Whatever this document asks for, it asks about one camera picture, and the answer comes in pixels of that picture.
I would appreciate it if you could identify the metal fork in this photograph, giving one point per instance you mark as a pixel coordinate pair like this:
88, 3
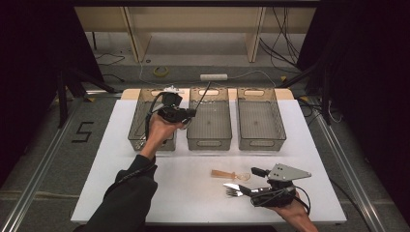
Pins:
233, 193

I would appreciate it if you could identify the white power strip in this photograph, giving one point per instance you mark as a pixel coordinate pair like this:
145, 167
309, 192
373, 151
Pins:
213, 77

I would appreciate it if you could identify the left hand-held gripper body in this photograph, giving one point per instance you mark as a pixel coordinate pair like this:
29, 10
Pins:
172, 114

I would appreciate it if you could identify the white table cover sheet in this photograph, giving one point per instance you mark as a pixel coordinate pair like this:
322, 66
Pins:
299, 145

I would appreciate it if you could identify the beige wooden desk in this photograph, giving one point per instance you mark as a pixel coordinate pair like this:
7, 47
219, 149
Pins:
193, 19

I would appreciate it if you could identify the metal spoon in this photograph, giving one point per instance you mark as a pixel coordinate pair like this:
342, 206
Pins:
203, 95

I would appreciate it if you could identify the dark curtain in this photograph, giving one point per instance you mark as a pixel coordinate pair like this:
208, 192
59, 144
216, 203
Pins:
25, 64
370, 64

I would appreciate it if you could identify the amber plastic spoon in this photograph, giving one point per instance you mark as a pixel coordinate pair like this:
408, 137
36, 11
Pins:
220, 174

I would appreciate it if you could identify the person's right hand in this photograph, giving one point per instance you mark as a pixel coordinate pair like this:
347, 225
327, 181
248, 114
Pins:
290, 212

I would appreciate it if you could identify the person's left hand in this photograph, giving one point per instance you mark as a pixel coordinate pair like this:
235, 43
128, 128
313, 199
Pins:
159, 130

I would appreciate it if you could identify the aluminium floor rail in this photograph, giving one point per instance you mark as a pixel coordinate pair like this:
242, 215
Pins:
350, 177
48, 161

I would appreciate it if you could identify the black metal stand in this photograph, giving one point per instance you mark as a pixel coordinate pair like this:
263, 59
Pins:
62, 103
326, 103

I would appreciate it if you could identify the transparent grey plastic bin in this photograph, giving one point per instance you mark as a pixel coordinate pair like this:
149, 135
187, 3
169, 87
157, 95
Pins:
259, 122
212, 125
137, 116

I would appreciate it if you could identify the yellow tape roll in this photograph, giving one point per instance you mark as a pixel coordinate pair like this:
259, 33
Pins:
155, 72

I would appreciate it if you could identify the metal chopstick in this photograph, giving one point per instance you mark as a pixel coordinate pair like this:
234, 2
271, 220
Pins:
142, 142

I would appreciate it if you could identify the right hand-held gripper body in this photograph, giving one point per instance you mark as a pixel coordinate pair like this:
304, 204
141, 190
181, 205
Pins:
286, 172

